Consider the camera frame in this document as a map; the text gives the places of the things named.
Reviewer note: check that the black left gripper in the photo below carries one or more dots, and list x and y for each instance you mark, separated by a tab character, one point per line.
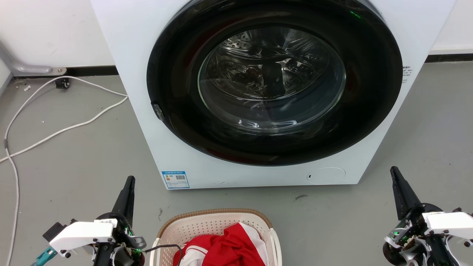
122	240

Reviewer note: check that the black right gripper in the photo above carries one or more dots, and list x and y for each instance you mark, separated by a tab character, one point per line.
414	240

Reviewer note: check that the beige plastic laundry basket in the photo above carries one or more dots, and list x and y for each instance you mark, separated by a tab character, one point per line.
207	223

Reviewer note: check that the blue energy label sticker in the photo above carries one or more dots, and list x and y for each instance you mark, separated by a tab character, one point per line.
176	179

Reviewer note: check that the round white filter cover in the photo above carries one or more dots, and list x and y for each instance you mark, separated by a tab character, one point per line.
327	175

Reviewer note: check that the grey door latch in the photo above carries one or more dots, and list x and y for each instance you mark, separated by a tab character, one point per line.
158	111

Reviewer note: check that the teal connector piece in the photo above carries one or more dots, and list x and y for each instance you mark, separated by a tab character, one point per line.
43	257

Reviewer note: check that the red and white garment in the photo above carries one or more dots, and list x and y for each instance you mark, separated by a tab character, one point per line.
229	247

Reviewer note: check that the black round washer door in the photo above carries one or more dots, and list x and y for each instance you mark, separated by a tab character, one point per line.
177	74

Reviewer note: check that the white front-load washing machine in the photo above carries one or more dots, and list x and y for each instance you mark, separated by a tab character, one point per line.
140	55

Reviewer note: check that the grey metal pipe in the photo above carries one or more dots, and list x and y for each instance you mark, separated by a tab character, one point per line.
22	67

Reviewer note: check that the silver washer drum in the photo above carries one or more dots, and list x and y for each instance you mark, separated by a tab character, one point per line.
271	79

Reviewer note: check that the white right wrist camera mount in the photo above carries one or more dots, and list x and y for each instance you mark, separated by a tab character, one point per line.
449	221

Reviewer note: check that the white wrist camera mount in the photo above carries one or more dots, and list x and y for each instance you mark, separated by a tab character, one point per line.
82	233
449	221

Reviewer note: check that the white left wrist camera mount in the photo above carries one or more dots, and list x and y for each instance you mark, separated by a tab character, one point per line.
82	233

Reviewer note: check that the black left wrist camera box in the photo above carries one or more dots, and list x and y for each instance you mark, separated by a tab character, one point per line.
54	231

